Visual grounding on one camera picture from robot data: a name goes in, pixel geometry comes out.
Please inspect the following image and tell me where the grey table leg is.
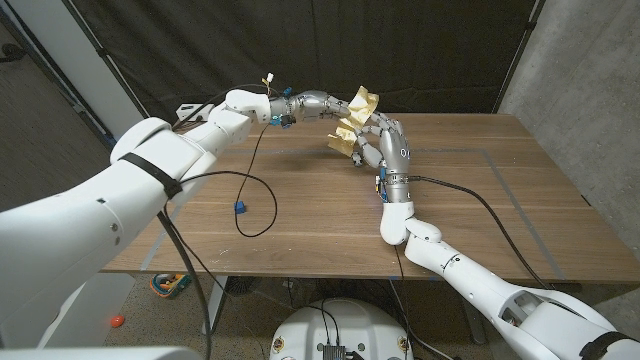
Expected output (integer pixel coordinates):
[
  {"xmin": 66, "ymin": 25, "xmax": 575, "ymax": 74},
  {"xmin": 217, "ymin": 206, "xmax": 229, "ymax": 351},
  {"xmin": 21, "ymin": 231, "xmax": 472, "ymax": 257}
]
[
  {"xmin": 201, "ymin": 275, "xmax": 229, "ymax": 336},
  {"xmin": 464, "ymin": 309, "xmax": 487, "ymax": 345}
]

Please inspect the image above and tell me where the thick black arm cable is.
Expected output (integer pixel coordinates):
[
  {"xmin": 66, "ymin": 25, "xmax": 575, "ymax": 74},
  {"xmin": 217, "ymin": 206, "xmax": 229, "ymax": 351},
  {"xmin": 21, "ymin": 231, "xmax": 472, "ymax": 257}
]
[
  {"xmin": 157, "ymin": 84, "xmax": 274, "ymax": 360},
  {"xmin": 408, "ymin": 174, "xmax": 551, "ymax": 291}
]

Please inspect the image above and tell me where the black backdrop stand pole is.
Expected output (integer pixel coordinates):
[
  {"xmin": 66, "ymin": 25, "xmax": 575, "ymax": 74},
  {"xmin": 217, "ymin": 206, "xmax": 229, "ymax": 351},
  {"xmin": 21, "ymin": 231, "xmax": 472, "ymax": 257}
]
[
  {"xmin": 492, "ymin": 0, "xmax": 546, "ymax": 114},
  {"xmin": 62, "ymin": 0, "xmax": 151, "ymax": 121}
]

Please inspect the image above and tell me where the gold foil envelope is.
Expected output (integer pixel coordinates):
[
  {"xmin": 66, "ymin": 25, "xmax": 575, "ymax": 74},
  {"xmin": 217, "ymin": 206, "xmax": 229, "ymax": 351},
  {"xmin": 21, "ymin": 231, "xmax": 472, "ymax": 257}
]
[{"xmin": 327, "ymin": 85, "xmax": 380, "ymax": 159}]

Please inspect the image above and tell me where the black backdrop curtain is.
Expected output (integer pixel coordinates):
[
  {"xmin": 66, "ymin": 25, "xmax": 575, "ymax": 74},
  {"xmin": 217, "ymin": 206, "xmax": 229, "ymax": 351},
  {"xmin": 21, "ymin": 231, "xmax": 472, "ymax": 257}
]
[{"xmin": 69, "ymin": 0, "xmax": 541, "ymax": 136}]

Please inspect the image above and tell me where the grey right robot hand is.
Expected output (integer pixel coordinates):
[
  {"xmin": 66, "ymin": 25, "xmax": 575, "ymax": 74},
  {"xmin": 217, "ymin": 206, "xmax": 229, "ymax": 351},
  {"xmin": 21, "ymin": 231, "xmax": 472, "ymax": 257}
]
[{"xmin": 349, "ymin": 112, "xmax": 416, "ymax": 204}]

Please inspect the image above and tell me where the white power strip box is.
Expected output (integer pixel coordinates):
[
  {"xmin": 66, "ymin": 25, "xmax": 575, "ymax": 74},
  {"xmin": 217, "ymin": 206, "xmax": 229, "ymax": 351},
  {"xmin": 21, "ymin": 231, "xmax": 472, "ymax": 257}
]
[{"xmin": 175, "ymin": 103, "xmax": 212, "ymax": 122}]

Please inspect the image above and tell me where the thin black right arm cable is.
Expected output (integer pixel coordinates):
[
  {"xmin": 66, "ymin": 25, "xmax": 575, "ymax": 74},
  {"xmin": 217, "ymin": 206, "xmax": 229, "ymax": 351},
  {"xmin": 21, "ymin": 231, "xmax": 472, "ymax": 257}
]
[{"xmin": 393, "ymin": 243, "xmax": 407, "ymax": 281}]

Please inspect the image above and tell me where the grey floor cable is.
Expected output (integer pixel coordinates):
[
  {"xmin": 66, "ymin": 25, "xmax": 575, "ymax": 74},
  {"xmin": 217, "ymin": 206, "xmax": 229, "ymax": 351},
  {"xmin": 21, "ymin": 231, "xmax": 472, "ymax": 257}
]
[{"xmin": 388, "ymin": 279, "xmax": 454, "ymax": 360}]

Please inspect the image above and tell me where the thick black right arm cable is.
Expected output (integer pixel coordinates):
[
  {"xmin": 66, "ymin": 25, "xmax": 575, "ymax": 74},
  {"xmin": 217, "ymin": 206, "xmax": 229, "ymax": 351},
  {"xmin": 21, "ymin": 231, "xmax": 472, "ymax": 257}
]
[{"xmin": 408, "ymin": 174, "xmax": 551, "ymax": 291}]

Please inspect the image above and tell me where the teal and orange toy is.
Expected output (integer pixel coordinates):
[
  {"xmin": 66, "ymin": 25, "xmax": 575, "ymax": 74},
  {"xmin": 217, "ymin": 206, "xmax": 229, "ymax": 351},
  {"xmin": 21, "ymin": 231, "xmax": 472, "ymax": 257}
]
[{"xmin": 149, "ymin": 272, "xmax": 197, "ymax": 300}]

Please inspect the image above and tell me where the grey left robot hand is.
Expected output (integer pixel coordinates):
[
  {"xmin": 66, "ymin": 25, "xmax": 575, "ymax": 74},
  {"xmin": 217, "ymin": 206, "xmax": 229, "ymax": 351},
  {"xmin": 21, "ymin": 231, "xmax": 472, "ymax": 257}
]
[{"xmin": 269, "ymin": 89, "xmax": 354, "ymax": 129}]

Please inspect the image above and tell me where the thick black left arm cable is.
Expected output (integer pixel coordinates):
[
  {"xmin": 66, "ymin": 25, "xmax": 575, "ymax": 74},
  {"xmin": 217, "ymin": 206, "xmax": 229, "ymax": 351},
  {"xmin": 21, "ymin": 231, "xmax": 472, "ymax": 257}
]
[{"xmin": 157, "ymin": 84, "xmax": 274, "ymax": 360}]

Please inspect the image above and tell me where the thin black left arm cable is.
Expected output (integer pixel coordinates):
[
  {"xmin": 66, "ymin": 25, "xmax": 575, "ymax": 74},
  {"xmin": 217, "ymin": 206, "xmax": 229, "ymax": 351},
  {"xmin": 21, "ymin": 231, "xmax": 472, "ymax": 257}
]
[{"xmin": 177, "ymin": 122, "xmax": 279, "ymax": 239}]

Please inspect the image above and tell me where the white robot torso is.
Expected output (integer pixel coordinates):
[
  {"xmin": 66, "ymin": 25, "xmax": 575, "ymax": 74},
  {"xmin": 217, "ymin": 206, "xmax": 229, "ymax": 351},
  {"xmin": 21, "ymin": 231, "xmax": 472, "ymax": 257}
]
[{"xmin": 269, "ymin": 298, "xmax": 415, "ymax": 360}]

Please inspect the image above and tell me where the black torso cable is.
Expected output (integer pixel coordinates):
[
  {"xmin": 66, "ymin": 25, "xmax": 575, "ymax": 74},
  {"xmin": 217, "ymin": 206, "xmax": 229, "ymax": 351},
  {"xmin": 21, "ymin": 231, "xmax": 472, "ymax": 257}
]
[{"xmin": 299, "ymin": 298, "xmax": 342, "ymax": 347}]

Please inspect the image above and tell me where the small black fan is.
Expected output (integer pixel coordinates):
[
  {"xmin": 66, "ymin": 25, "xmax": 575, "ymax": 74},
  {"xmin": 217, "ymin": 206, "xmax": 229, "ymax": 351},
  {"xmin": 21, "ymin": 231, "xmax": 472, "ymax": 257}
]
[{"xmin": 227, "ymin": 276, "xmax": 259, "ymax": 296}]

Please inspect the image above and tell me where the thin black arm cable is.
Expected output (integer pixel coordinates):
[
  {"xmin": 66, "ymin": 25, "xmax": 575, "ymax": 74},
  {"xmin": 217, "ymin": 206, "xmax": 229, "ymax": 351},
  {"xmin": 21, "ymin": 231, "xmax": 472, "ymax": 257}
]
[
  {"xmin": 177, "ymin": 122, "xmax": 279, "ymax": 239},
  {"xmin": 393, "ymin": 243, "xmax": 407, "ymax": 281}
]

